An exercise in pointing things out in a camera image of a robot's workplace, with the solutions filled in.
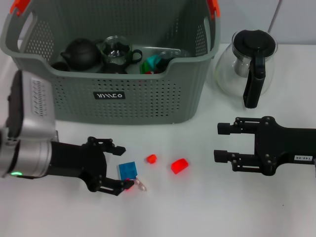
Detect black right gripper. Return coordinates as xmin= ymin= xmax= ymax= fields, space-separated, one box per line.
xmin=214 ymin=116 xmax=316 ymax=176

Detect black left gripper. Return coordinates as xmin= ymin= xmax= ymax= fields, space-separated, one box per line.
xmin=49 ymin=137 xmax=135 ymax=196

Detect blue square toy brick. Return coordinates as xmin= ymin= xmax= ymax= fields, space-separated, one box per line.
xmin=117 ymin=161 xmax=138 ymax=180

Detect white toy brick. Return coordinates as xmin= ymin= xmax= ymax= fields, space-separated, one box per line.
xmin=134 ymin=178 xmax=148 ymax=193

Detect large red sloped brick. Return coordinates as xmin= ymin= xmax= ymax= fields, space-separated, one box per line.
xmin=170 ymin=158 xmax=190 ymax=175

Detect glass teacup with black base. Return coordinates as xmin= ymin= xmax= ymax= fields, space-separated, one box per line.
xmin=158 ymin=58 xmax=175 ymax=73
xmin=101 ymin=36 xmax=143 ymax=67
xmin=159 ymin=50 xmax=183 ymax=61
xmin=98 ymin=61 xmax=129 ymax=75

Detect teal square toy brick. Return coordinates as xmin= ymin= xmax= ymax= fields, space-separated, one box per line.
xmin=145 ymin=55 xmax=162 ymax=71

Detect grey-green perforated storage bin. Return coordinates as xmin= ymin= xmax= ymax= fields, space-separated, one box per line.
xmin=0 ymin=0 xmax=221 ymax=125

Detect small dark clay cup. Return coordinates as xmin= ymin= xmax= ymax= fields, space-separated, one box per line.
xmin=51 ymin=61 xmax=71 ymax=72

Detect dark clay teapot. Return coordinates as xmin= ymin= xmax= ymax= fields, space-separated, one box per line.
xmin=60 ymin=38 xmax=103 ymax=72

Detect glass pot with black handle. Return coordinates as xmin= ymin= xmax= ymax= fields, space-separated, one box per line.
xmin=214 ymin=29 xmax=278 ymax=109

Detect orange bin handle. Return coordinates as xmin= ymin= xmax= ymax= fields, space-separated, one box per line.
xmin=9 ymin=0 xmax=221 ymax=19

